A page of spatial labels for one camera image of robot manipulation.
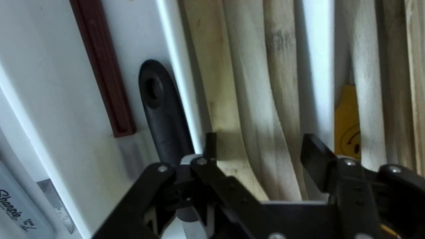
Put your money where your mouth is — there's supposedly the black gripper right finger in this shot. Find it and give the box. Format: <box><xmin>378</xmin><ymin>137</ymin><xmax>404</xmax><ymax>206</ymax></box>
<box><xmin>301</xmin><ymin>134</ymin><xmax>425</xmax><ymax>239</ymax></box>

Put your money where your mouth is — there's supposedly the slotted wooden spoon in drawer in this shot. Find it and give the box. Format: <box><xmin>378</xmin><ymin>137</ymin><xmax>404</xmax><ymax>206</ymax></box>
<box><xmin>224</xmin><ymin>0</ymin><xmax>307</xmax><ymax>200</ymax></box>

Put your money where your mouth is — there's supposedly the yellow smiley spatula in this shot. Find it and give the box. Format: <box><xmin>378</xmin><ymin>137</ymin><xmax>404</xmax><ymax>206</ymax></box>
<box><xmin>335</xmin><ymin>85</ymin><xmax>362</xmax><ymax>159</ymax></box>

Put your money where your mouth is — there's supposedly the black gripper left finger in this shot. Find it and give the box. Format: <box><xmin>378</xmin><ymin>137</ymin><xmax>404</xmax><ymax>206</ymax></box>
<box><xmin>92</xmin><ymin>133</ymin><xmax>249</xmax><ymax>239</ymax></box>

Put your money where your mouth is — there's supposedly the dark red handled utensil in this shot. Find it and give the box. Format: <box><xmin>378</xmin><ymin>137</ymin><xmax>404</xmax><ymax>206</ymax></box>
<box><xmin>70</xmin><ymin>0</ymin><xmax>137</xmax><ymax>137</ymax></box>

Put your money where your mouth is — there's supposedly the white drawer cutlery organizer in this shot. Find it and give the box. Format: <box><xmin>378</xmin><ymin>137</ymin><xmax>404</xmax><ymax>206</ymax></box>
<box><xmin>0</xmin><ymin>0</ymin><xmax>425</xmax><ymax>239</ymax></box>

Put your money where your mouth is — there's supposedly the black handled spatula in drawer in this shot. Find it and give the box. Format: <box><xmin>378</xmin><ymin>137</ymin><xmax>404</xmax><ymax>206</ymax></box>
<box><xmin>139</xmin><ymin>60</ymin><xmax>194</xmax><ymax>166</ymax></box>

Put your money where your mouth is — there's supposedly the black sharpie marker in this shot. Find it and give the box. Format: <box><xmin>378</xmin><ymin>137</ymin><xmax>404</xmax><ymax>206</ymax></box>
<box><xmin>0</xmin><ymin>162</ymin><xmax>56</xmax><ymax>239</ymax></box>

